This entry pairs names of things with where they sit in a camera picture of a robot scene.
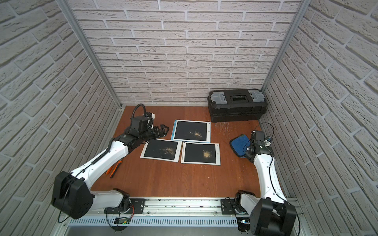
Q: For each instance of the blue microfiber cloth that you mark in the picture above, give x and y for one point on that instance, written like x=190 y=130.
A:
x=239 y=145

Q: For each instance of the orange handled pliers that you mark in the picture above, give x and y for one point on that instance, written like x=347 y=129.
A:
x=113 y=169

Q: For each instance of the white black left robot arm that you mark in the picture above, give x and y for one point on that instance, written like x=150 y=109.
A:
x=72 y=192

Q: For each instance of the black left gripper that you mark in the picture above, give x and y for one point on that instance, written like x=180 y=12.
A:
x=156 y=131

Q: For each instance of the black plastic toolbox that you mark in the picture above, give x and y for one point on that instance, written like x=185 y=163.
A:
x=232 y=105

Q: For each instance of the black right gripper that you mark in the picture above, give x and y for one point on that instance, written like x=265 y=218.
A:
x=247 y=151

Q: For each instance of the right aluminium corner post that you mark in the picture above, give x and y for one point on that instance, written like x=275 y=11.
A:
x=286 y=42

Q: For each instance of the left aluminium corner post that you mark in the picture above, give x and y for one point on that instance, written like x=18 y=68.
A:
x=77 y=29

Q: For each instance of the blue framed drawing tablet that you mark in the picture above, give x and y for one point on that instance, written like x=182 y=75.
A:
x=191 y=131

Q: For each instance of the large white drawing tablet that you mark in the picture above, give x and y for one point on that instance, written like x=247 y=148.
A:
x=161 y=149

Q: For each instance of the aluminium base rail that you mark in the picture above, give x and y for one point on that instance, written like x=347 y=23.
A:
x=171 y=212

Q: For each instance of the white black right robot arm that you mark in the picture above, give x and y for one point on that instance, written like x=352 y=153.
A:
x=271 y=214

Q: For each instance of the small white drawing tablet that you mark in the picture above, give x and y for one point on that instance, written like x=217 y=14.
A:
x=201 y=153

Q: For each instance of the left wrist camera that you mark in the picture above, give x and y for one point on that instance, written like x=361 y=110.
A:
x=143 y=123

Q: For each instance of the aluminium corner post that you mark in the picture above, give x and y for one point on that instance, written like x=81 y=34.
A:
x=77 y=29
x=286 y=42

